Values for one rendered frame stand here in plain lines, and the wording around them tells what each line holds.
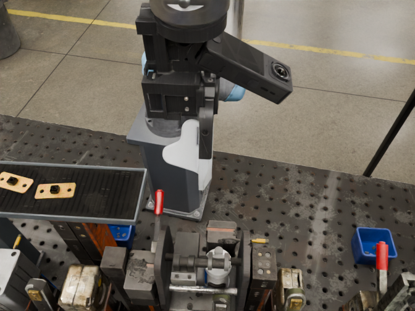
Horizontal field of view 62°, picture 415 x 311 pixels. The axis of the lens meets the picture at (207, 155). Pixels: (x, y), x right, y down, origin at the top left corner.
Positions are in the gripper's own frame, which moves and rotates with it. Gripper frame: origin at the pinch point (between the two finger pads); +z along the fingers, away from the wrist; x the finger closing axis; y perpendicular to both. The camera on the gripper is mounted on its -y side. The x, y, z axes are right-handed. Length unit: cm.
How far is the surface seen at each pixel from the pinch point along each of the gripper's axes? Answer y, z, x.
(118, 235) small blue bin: 33, 73, -19
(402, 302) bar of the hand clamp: -36.6, 30.1, 10.2
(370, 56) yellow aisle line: -127, 144, -235
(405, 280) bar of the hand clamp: -34.2, 22.5, 8.9
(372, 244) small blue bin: -55, 74, -22
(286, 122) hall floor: -48, 144, -148
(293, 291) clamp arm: -17.2, 33.3, 8.6
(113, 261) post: 20.1, 34.1, 4.6
